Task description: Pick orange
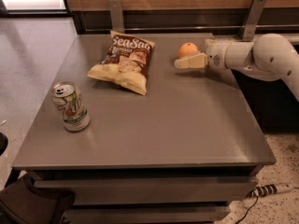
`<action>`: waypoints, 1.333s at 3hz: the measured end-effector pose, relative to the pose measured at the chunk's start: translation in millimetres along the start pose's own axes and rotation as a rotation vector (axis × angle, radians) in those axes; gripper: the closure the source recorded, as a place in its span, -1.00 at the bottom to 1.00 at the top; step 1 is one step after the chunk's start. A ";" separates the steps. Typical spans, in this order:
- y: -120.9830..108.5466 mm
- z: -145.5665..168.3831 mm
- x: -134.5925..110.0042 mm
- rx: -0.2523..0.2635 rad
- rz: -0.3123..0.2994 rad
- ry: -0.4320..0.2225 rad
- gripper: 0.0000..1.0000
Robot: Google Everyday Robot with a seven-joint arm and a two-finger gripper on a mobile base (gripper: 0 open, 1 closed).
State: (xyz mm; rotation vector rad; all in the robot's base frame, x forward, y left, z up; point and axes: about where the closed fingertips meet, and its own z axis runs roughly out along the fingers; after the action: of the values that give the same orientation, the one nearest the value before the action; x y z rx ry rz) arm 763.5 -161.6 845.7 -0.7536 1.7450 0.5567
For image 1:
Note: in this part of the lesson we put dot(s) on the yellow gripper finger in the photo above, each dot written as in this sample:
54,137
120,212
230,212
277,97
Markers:
196,60

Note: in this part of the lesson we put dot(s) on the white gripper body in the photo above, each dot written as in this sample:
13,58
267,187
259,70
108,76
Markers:
216,56

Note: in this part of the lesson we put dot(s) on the orange fruit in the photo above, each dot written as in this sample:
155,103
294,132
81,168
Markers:
187,49

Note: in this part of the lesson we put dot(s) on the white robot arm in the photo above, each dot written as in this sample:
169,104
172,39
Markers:
269,58

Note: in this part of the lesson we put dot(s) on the sea salt chips bag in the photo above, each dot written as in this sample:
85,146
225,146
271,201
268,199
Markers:
127,62

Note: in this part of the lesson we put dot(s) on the grey drawer cabinet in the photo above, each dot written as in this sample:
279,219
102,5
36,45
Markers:
179,154

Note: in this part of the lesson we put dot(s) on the white soda can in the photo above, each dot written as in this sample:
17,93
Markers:
68,99

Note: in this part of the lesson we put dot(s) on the white power strip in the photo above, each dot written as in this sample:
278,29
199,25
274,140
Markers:
271,189

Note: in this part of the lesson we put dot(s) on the dark brown chair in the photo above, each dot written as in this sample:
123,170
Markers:
23,203

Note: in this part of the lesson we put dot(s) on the right metal wall bracket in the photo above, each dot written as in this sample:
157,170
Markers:
247,31

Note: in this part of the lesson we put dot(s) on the metal wall bracket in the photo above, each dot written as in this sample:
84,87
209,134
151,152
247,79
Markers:
247,31
116,15

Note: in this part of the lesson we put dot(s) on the left metal wall bracket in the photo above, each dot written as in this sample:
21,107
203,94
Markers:
116,15

